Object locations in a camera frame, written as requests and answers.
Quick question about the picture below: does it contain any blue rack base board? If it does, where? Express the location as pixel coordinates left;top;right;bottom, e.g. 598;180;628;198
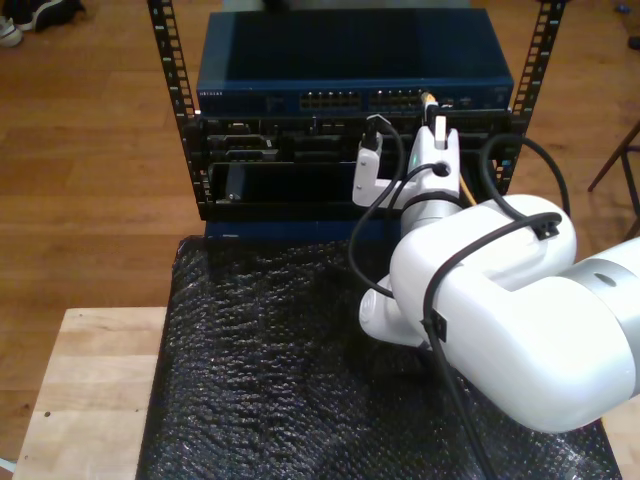
203;218;404;244

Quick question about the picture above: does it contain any black bubble wrap mat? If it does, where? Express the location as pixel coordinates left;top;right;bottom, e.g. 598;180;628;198
134;234;624;480

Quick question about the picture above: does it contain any long black camera cable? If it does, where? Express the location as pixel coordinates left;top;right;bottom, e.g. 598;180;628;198
360;113;571;480

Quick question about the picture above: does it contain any white sneaker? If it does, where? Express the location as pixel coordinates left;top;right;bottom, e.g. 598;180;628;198
0;14;25;49

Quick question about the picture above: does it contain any dark blue sneaker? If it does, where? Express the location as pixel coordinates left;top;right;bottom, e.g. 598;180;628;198
12;0;86;32

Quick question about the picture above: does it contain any dark wooden stool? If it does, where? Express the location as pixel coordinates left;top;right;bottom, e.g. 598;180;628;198
587;119;640;241

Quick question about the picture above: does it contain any yellow network cable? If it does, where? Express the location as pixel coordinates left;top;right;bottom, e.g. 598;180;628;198
421;89;477;207

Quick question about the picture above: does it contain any blue network switch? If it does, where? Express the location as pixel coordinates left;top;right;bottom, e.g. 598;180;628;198
196;9;515;119

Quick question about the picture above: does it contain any black server rack frame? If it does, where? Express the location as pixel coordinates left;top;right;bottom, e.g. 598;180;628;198
146;0;569;224

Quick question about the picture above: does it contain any black rack server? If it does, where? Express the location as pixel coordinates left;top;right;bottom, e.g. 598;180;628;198
182;113;524;166

